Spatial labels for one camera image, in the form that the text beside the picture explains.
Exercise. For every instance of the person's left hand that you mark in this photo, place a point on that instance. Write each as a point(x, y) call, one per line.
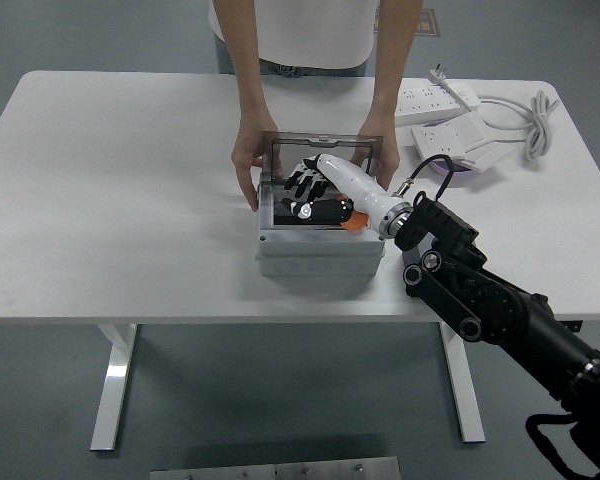
point(389, 150)

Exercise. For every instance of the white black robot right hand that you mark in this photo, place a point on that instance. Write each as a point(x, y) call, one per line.
point(352, 182)

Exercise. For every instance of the person's right hand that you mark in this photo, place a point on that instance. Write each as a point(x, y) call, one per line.
point(247, 145)

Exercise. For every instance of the orange cylinder battery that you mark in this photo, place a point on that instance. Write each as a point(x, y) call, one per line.
point(357, 222)

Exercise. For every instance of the transparent hinged box lid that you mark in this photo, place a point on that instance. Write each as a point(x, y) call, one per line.
point(300, 137)

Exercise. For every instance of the grey plastic electrical box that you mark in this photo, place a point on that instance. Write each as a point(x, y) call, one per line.
point(320, 250)

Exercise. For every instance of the person's left forearm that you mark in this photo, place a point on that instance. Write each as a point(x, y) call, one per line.
point(390, 65)

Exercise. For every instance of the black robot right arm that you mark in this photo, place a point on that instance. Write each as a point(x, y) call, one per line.
point(505, 305)

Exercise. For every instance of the person's right forearm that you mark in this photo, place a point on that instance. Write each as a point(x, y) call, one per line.
point(245, 65)

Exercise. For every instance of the white square socket panel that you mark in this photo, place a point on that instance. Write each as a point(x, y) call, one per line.
point(437, 142)

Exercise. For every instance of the long white power strip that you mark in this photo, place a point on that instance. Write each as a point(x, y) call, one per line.
point(430, 100)

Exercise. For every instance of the purple round disc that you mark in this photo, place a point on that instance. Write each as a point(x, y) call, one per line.
point(460, 170)

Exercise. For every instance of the white power plug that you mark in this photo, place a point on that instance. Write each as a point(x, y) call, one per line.
point(436, 75)

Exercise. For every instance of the person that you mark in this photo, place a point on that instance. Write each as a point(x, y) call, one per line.
point(310, 35)

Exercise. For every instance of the brown floor sign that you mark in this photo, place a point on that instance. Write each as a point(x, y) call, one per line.
point(427, 22)

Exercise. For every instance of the white table leg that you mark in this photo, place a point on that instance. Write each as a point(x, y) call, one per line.
point(112, 390)
point(467, 400)

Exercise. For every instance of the black perforated bracket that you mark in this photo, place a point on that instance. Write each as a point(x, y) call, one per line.
point(575, 325)

